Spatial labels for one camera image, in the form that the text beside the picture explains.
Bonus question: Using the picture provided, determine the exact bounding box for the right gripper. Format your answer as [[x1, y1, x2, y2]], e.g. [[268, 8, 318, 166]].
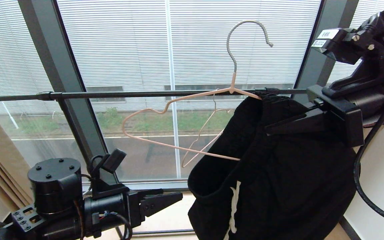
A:
[[265, 85, 384, 148]]

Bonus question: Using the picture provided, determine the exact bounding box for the window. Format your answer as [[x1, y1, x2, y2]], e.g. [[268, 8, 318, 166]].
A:
[[0, 0, 384, 192]]

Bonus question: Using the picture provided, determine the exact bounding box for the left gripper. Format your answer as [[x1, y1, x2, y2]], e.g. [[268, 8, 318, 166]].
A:
[[85, 189, 183, 238]]

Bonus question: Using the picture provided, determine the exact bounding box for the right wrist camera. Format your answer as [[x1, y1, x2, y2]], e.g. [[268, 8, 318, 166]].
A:
[[311, 28, 384, 99]]

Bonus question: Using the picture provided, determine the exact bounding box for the black clothes rack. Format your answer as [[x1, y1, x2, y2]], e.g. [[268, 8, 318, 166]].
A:
[[0, 87, 309, 240]]

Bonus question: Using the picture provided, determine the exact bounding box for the black cable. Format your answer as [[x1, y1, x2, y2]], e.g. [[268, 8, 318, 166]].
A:
[[110, 213, 133, 240], [353, 60, 384, 229]]

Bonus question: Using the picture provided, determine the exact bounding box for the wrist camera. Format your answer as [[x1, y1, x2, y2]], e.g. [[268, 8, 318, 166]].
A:
[[311, 28, 384, 99], [89, 148, 130, 200]]

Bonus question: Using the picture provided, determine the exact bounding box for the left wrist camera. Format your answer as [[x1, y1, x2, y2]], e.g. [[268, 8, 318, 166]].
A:
[[89, 148, 130, 200]]

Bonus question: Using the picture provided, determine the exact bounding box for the black garment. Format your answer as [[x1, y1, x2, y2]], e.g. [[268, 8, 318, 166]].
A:
[[188, 93, 358, 240]]

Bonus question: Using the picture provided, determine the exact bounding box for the pink clothes hanger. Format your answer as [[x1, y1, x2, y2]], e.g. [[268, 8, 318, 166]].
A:
[[181, 89, 236, 168], [122, 20, 274, 162]]

